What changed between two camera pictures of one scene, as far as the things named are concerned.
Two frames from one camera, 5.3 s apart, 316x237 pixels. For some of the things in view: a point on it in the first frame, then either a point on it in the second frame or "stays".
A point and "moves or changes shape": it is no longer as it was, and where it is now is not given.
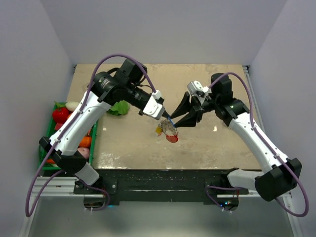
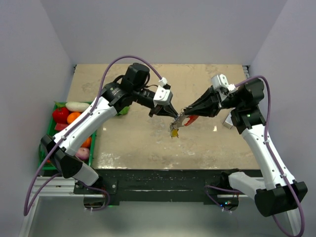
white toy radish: [72, 105] stays
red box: [58, 126] stays
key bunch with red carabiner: [167, 127] moves or changes shape
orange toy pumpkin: [85, 142] stays
